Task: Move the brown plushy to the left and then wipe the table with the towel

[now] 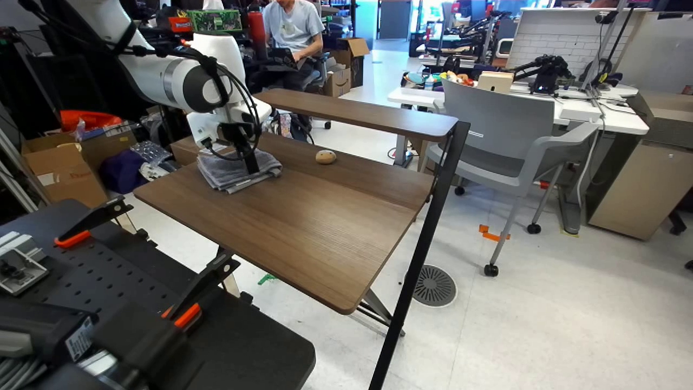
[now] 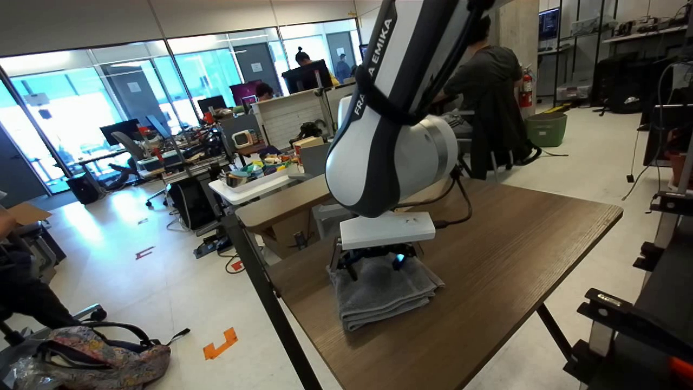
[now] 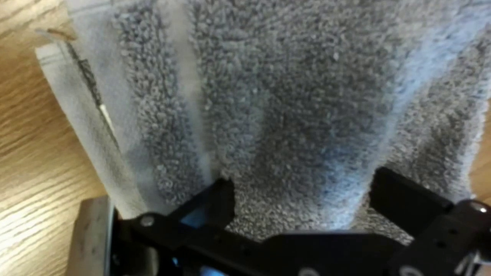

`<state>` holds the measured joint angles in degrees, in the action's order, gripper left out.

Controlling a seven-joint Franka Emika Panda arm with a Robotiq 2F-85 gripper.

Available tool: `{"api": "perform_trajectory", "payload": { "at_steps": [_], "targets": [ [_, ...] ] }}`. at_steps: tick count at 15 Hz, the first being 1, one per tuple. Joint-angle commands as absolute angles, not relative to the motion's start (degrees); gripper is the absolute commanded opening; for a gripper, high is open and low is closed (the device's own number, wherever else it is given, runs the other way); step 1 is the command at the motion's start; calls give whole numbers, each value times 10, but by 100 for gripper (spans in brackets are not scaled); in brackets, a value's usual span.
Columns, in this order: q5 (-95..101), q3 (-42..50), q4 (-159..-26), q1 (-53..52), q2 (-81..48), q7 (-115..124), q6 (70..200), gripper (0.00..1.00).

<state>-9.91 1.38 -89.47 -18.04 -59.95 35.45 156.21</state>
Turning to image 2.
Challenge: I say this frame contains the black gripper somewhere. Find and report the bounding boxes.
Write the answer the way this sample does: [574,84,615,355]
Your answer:
[336,242,421,285]

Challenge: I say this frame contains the grey towel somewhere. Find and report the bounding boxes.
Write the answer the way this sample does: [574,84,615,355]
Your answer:
[327,252,446,335]

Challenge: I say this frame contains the small cardboard box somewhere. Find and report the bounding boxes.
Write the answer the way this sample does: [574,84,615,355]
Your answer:
[262,212,316,258]

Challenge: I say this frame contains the long wooden desk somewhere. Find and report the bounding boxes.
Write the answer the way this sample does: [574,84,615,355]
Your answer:
[235,172,343,235]

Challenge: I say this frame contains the black desk leg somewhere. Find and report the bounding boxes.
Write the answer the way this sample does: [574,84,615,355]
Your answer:
[221,209,323,390]

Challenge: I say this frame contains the grey desk panel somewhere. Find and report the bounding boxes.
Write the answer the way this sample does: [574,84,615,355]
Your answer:
[300,135,335,179]

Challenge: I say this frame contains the white tray with toys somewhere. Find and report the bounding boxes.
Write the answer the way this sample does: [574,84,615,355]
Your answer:
[209,172,293,209]

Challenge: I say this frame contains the white cubicle partition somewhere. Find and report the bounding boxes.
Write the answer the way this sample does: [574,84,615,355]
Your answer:
[255,79,355,150]

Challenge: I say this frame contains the orange floor tape marker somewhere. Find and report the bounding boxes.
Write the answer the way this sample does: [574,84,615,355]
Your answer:
[202,326,241,363]

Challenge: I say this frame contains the black case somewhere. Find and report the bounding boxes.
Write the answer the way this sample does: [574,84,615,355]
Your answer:
[169,172,223,235]

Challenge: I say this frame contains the black computer monitor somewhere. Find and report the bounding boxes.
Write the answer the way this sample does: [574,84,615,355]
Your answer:
[280,63,323,96]

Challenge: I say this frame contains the person in yellow shirt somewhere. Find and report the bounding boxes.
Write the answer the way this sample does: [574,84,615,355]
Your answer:
[293,45,343,94]

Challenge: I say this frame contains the green plastic bin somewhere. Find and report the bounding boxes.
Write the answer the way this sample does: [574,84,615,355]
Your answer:
[523,108,570,150]

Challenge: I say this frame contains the seated person dark shirt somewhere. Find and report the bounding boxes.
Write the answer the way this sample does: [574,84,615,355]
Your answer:
[440,16,525,132]

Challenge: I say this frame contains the red fire extinguisher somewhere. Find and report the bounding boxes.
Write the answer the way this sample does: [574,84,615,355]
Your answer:
[519,63,537,110]

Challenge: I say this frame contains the black office chair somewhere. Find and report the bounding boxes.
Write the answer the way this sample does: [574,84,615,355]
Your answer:
[97,118,150,190]

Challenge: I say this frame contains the patterned backpack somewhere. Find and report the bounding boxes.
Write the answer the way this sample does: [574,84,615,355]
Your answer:
[0,320,192,390]

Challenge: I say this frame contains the metal storage shelving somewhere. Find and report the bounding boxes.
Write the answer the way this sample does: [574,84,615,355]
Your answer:
[537,0,693,110]

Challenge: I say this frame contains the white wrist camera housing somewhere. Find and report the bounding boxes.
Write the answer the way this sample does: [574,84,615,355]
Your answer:
[338,210,438,253]

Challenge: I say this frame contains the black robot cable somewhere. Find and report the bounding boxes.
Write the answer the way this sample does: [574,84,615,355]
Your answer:
[404,167,475,232]

